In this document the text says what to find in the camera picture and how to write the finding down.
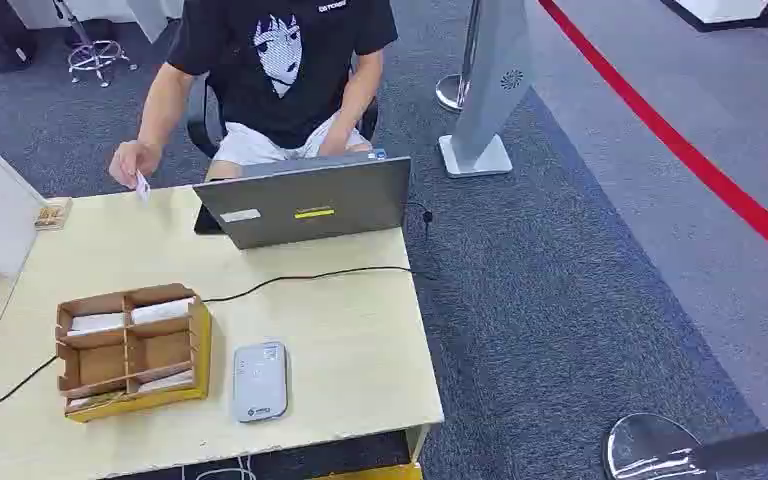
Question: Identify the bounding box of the person's left hand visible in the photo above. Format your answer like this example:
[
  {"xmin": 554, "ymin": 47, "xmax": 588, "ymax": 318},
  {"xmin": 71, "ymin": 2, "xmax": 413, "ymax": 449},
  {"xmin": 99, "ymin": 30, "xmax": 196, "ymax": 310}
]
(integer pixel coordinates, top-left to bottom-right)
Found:
[{"xmin": 318, "ymin": 127, "xmax": 353, "ymax": 158}]

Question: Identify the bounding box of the person's right hand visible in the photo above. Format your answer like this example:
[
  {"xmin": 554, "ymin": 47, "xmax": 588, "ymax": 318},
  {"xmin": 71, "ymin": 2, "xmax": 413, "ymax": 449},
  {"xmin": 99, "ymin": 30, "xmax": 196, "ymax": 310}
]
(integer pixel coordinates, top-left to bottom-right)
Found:
[{"xmin": 108, "ymin": 139, "xmax": 163, "ymax": 190}]

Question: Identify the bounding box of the person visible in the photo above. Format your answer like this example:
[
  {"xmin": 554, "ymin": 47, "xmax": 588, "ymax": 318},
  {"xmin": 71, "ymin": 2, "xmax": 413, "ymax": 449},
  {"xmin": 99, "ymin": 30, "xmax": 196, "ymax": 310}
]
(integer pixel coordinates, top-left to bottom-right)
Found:
[{"xmin": 108, "ymin": 0, "xmax": 400, "ymax": 190}]

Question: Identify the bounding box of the grey laptop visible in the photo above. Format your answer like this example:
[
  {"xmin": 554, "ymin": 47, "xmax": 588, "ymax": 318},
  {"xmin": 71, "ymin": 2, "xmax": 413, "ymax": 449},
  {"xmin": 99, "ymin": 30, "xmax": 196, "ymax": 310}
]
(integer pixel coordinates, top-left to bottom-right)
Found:
[{"xmin": 193, "ymin": 150, "xmax": 413, "ymax": 251}]

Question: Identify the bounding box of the black office chair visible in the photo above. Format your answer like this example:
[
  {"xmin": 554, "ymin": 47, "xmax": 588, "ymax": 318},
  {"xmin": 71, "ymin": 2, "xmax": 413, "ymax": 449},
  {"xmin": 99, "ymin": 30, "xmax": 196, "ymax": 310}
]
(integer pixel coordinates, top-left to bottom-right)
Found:
[{"xmin": 185, "ymin": 71, "xmax": 381, "ymax": 161}]

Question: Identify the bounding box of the small wooden block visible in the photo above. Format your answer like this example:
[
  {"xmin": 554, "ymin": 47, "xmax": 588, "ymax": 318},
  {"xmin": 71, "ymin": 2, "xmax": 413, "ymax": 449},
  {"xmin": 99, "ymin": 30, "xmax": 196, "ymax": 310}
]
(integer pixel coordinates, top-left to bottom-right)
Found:
[{"xmin": 33, "ymin": 197, "xmax": 74, "ymax": 232}]

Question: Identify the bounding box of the chrome stool base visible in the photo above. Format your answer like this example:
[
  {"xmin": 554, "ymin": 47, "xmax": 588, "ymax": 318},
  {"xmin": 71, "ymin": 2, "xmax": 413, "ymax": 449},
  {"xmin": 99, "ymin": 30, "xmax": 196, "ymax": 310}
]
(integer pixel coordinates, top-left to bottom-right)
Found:
[{"xmin": 51, "ymin": 0, "xmax": 139, "ymax": 89}]

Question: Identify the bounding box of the chrome stanchion with round base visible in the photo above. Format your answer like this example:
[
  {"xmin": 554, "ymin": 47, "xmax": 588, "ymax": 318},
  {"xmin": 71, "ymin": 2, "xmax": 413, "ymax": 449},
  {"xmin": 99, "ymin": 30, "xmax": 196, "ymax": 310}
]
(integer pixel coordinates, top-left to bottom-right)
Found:
[{"xmin": 434, "ymin": 0, "xmax": 485, "ymax": 115}]

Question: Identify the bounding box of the white card stack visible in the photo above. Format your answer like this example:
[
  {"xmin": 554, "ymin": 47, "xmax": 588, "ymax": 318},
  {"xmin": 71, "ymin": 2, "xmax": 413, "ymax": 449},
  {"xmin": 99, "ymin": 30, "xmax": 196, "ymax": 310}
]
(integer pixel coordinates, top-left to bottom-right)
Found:
[
  {"xmin": 65, "ymin": 390, "xmax": 127, "ymax": 409},
  {"xmin": 137, "ymin": 370, "xmax": 195, "ymax": 394},
  {"xmin": 68, "ymin": 312, "xmax": 126, "ymax": 337},
  {"xmin": 130, "ymin": 297, "xmax": 195, "ymax": 326}
]

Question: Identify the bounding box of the grey kiosk stand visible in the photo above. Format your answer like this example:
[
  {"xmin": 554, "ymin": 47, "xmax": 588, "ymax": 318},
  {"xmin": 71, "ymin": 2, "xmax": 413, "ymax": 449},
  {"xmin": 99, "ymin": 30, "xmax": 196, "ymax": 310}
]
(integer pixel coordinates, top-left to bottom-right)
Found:
[{"xmin": 437, "ymin": 0, "xmax": 537, "ymax": 179}]

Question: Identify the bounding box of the wooden divided card box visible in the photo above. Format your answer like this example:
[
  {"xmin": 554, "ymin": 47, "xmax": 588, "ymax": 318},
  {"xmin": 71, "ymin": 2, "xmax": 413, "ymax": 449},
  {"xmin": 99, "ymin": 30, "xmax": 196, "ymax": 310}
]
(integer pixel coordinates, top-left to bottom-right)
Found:
[{"xmin": 55, "ymin": 283, "xmax": 214, "ymax": 424}]

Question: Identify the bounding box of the grey card reader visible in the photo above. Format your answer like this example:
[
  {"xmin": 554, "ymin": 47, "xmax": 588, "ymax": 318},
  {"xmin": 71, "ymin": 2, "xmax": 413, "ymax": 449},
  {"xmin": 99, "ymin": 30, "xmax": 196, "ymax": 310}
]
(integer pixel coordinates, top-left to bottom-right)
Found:
[{"xmin": 230, "ymin": 341, "xmax": 290, "ymax": 425}]

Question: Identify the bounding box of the yellow box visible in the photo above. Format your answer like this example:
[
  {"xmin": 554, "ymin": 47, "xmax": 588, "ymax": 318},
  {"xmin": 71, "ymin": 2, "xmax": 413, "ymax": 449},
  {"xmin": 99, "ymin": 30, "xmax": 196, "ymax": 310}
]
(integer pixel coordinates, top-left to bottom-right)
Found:
[{"xmin": 309, "ymin": 462, "xmax": 424, "ymax": 480}]

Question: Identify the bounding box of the red barrier belt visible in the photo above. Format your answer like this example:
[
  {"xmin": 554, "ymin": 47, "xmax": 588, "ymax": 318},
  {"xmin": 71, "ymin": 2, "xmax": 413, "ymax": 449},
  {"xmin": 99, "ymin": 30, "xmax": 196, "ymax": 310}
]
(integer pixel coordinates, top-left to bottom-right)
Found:
[{"xmin": 536, "ymin": 0, "xmax": 768, "ymax": 279}]

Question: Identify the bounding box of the white platform with black edge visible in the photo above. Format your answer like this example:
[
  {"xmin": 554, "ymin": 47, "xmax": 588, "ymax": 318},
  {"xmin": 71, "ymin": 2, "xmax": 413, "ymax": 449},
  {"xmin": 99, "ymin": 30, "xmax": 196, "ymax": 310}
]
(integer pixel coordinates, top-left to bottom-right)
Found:
[{"xmin": 660, "ymin": 0, "xmax": 768, "ymax": 34}]

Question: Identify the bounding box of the chrome stanchion base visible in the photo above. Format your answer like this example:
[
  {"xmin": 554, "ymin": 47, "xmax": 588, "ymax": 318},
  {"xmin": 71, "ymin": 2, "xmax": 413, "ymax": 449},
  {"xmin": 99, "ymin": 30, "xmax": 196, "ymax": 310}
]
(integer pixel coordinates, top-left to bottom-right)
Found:
[{"xmin": 601, "ymin": 412, "xmax": 718, "ymax": 480}]

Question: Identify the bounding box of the thin black cable with plug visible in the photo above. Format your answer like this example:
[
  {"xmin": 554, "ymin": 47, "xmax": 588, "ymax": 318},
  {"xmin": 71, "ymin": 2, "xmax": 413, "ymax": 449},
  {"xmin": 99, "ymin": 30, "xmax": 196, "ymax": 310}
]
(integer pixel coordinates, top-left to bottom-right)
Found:
[{"xmin": 406, "ymin": 200, "xmax": 436, "ymax": 244}]

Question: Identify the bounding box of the long black cable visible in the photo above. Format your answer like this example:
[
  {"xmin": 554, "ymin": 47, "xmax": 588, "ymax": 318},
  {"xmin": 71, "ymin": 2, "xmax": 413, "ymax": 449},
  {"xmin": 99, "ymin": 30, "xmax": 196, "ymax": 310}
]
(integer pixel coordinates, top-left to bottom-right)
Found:
[{"xmin": 0, "ymin": 265, "xmax": 440, "ymax": 419}]

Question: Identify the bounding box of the white cable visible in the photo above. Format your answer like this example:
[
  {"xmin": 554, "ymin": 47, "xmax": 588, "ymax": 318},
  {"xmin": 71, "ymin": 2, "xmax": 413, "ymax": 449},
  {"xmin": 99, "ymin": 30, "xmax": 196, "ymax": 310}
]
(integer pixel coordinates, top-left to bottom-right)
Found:
[{"xmin": 181, "ymin": 455, "xmax": 259, "ymax": 480}]

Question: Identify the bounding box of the dark stanchion post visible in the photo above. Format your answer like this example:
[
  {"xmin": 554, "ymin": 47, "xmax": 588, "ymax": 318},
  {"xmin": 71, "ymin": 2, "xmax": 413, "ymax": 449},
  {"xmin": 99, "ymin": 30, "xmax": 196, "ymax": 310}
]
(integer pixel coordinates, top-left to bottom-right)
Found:
[{"xmin": 690, "ymin": 419, "xmax": 768, "ymax": 474}]

